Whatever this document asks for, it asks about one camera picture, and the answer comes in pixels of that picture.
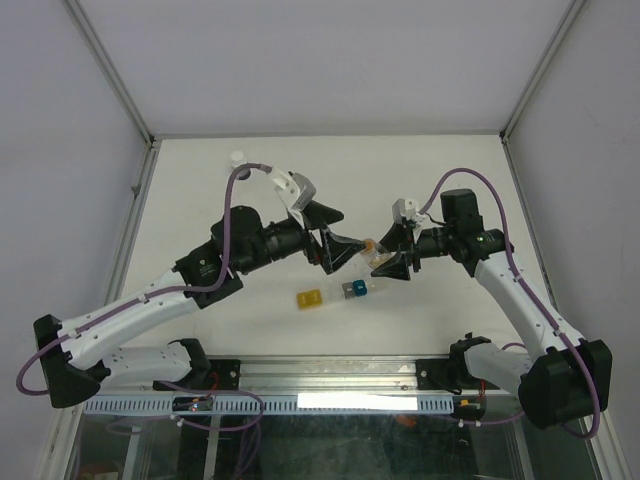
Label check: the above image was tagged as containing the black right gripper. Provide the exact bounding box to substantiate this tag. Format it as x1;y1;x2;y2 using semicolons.
370;221;456;281

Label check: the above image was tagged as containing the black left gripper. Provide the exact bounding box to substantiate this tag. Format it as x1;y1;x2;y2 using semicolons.
239;202;366;275

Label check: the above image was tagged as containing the clear bottle gold cap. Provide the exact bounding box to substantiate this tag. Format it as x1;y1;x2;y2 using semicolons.
361;241;393;270

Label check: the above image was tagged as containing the weekly pill organizer strip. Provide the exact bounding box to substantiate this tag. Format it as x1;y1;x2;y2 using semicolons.
295;277;390;311

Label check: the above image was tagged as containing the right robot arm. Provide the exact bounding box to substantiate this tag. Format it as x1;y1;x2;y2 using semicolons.
372;189;612;429

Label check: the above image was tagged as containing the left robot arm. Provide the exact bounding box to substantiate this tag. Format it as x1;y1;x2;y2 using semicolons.
34;202;366;409

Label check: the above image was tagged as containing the white pill bottle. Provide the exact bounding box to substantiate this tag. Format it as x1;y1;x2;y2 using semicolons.
230;150;251;181

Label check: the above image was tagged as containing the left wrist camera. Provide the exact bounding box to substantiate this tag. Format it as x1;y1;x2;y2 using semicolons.
267;167;316;227

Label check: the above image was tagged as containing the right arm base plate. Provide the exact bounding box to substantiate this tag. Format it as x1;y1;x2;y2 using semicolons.
414;357;499;395

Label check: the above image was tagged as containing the aluminium mounting rail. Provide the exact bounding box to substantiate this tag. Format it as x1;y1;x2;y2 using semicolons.
62;352;601;398

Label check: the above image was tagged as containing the white slotted cable duct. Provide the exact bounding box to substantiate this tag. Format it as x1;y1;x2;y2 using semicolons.
84;393;454;416

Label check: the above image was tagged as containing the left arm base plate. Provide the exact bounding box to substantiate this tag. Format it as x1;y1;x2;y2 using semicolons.
152;358;242;392

